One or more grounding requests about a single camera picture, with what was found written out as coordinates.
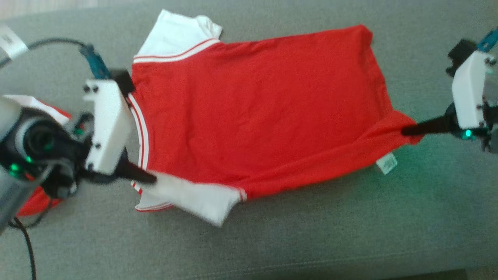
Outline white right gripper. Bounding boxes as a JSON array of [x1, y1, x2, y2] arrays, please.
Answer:
[[401, 51, 497, 141]]

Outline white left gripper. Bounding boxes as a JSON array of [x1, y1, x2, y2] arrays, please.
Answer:
[[80, 79, 158, 184]]

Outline red shorts with white stripe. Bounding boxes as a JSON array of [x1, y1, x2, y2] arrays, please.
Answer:
[[0, 94, 73, 217]]

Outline red jersey with white sleeves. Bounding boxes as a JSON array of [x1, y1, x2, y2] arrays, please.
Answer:
[[126, 9, 424, 228]]

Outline grey and yellow sofa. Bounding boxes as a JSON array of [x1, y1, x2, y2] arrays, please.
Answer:
[[0, 0, 498, 280]]

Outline teal right camera cable plug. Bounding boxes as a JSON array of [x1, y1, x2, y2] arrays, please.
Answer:
[[478, 28, 498, 52]]

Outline teal camera cable plug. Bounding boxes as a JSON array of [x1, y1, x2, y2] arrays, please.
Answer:
[[80, 44, 112, 79], [478, 28, 498, 52]]

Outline teal left camera cable plug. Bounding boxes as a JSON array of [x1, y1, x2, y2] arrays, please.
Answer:
[[80, 44, 112, 79]]

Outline white cable label tag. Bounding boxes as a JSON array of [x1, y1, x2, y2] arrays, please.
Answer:
[[0, 24, 29, 60]]

